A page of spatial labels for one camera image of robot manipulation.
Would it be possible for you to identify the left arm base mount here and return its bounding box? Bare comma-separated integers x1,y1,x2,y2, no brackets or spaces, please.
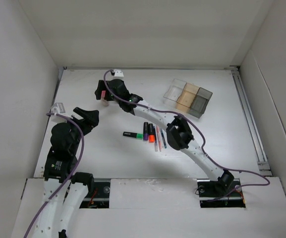
80,180,111,209

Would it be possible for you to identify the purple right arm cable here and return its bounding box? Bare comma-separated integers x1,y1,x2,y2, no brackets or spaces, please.
103,70,271,202

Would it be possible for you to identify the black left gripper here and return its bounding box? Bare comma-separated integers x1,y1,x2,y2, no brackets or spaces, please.
61,107,98,153

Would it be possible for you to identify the amber plastic bin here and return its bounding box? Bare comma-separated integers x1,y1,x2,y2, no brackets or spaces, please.
175,83,200,113

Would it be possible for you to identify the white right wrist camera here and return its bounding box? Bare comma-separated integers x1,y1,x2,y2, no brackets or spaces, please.
111,69,124,79

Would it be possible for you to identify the clear plastic bin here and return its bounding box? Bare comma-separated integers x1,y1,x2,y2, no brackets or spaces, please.
163,78,186,106

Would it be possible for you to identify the pink capped patterned tube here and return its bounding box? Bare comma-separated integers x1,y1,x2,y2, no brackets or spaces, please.
101,90,109,107

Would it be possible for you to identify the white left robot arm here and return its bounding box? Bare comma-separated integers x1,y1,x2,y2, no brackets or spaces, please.
29,107,99,238

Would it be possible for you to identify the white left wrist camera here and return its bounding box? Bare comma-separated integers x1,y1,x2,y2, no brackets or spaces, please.
50,103,66,123

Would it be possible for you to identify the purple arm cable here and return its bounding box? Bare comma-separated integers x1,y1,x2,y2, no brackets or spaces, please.
23,113,85,238
103,70,271,202

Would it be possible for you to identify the grey smoked plastic bin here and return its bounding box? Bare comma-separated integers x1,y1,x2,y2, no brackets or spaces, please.
188,87,213,119

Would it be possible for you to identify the pink pen clear cap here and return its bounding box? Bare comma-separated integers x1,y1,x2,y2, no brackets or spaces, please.
156,126,162,152

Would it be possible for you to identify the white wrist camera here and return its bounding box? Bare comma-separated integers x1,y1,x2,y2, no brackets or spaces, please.
50,103,66,123
111,69,124,79

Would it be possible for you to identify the green highlighter marker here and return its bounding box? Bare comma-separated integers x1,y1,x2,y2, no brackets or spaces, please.
123,131,143,139

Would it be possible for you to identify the orange highlighter marker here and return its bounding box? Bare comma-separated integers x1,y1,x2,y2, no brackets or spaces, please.
148,123,155,143

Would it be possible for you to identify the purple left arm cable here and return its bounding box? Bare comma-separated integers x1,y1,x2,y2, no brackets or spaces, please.
23,113,85,238

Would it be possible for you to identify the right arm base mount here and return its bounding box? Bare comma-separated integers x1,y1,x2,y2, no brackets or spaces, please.
195,179,246,208

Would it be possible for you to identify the purple highlighter marker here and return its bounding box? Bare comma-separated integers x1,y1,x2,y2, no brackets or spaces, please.
143,122,149,141

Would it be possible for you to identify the teal pen clear cap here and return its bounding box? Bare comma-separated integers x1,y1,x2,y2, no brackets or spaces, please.
160,128,167,149

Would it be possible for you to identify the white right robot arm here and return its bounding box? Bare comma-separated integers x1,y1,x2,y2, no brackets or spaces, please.
95,79,234,197

